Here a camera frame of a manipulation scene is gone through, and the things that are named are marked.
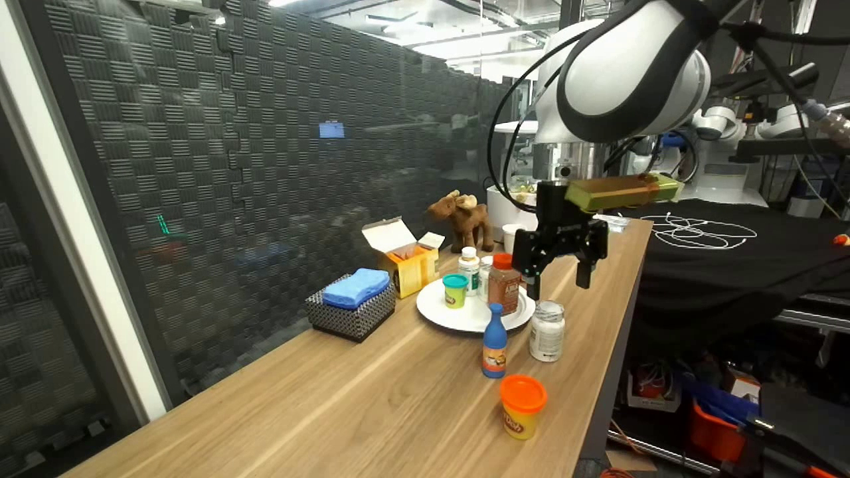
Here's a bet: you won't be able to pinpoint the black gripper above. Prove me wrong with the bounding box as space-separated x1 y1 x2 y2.
513 180 614 303

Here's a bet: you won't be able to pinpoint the spice jar red lid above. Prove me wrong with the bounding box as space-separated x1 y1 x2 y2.
487 251 527 315

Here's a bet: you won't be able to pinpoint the white pill bottle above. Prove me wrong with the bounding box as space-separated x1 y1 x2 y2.
476 251 497 294
529 296 568 363
458 245 484 294

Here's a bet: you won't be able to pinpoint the blue bottle colourful label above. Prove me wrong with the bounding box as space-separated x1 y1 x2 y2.
482 303 511 383

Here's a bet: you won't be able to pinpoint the green tub teal lid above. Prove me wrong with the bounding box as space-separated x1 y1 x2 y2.
440 271 471 310

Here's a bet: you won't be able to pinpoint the white paper plate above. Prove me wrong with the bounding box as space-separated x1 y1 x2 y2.
415 274 540 338

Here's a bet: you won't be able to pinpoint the white paper cup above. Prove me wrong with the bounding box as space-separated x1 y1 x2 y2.
500 219 527 254

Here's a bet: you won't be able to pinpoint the white container with leaves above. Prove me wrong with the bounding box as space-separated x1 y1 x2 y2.
484 180 541 234

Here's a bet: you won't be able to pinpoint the brown plush moose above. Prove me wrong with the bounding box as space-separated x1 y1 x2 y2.
424 188 500 261

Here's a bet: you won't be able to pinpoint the yellow tub orange lid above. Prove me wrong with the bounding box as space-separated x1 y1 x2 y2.
497 371 551 444

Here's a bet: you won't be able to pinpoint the white raised platform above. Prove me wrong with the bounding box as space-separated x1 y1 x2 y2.
488 118 541 138

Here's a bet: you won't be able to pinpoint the yellow open carton box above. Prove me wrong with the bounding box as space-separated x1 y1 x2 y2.
358 214 448 299

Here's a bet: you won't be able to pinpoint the black cloth covered table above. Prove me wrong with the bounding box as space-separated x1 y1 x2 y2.
608 194 850 312

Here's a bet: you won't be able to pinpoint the blue sponge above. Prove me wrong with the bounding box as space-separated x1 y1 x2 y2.
321 265 394 310

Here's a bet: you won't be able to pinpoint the grey woven basket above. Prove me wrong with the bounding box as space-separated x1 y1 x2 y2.
302 278 398 346

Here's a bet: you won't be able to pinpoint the red storage bin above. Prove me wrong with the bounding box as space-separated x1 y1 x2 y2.
689 401 749 468

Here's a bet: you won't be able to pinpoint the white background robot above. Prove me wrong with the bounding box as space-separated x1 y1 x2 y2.
689 101 850 142

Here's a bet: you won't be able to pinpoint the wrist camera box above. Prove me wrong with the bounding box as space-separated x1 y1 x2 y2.
564 169 686 218

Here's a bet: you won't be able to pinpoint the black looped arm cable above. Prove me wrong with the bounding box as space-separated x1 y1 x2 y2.
487 30 586 214

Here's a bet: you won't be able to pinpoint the thin white cable loops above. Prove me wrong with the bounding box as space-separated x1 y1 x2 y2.
645 209 760 254

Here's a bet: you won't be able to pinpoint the long black hanging cable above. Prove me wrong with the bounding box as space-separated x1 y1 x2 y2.
721 20 850 154

